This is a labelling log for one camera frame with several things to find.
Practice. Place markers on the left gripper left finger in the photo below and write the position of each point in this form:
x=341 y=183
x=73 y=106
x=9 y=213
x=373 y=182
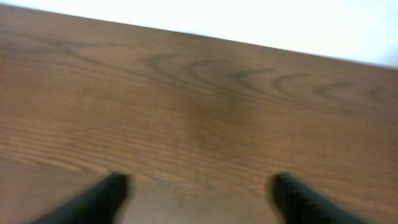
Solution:
x=99 y=204

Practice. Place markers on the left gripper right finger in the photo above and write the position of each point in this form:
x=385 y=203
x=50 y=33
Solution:
x=299 y=204

